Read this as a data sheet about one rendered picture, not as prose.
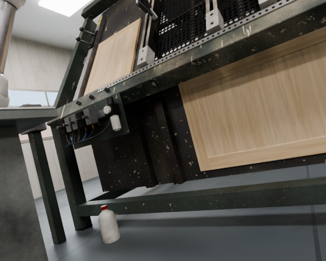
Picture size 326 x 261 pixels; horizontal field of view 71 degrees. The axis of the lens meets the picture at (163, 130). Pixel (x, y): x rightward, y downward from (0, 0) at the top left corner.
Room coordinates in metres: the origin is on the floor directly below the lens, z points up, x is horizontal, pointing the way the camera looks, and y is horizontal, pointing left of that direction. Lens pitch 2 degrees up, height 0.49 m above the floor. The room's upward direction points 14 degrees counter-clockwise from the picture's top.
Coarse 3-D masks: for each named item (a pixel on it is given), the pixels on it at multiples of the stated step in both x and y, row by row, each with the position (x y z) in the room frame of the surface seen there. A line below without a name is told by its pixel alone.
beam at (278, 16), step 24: (312, 0) 0.81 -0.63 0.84; (264, 24) 0.89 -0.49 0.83; (288, 24) 0.86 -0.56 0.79; (312, 24) 0.85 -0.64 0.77; (216, 48) 0.99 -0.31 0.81; (240, 48) 0.97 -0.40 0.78; (264, 48) 0.96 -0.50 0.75; (144, 72) 1.23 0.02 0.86; (168, 72) 1.13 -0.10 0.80; (192, 72) 1.12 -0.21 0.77; (96, 96) 1.43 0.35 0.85; (144, 96) 1.31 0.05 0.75
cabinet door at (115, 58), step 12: (132, 24) 1.64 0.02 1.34; (120, 36) 1.68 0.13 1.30; (132, 36) 1.56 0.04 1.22; (108, 48) 1.71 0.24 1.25; (120, 48) 1.60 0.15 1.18; (132, 48) 1.49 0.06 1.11; (96, 60) 1.74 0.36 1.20; (108, 60) 1.63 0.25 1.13; (120, 60) 1.52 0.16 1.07; (132, 60) 1.43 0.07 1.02; (96, 72) 1.65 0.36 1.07; (108, 72) 1.55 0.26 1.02; (120, 72) 1.45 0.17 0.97; (96, 84) 1.57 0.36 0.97
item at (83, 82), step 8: (104, 16) 2.03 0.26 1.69; (104, 24) 2.01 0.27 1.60; (96, 40) 1.88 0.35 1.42; (96, 48) 1.87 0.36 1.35; (88, 56) 1.80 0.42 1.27; (88, 64) 1.76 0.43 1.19; (88, 72) 1.74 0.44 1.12; (80, 80) 1.70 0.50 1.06; (80, 88) 1.64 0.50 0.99; (80, 96) 1.63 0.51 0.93
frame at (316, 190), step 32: (160, 96) 1.41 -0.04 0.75; (160, 128) 1.43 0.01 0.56; (64, 160) 1.67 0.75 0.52; (96, 160) 1.85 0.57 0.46; (128, 160) 1.67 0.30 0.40; (160, 160) 1.53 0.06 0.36; (192, 160) 1.41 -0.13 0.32; (288, 160) 1.14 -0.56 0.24; (320, 160) 1.08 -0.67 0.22; (192, 192) 1.23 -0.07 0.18; (224, 192) 1.09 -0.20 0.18; (256, 192) 1.01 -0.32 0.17; (288, 192) 0.94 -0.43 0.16; (320, 192) 0.89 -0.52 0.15
